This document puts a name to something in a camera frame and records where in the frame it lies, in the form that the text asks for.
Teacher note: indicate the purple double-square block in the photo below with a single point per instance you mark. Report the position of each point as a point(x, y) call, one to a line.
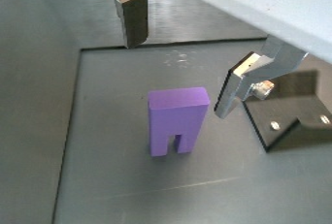
point(176, 115)

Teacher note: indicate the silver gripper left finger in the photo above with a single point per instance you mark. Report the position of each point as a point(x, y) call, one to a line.
point(133, 14)

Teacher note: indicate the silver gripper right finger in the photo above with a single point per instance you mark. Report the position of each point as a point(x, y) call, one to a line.
point(251, 75)

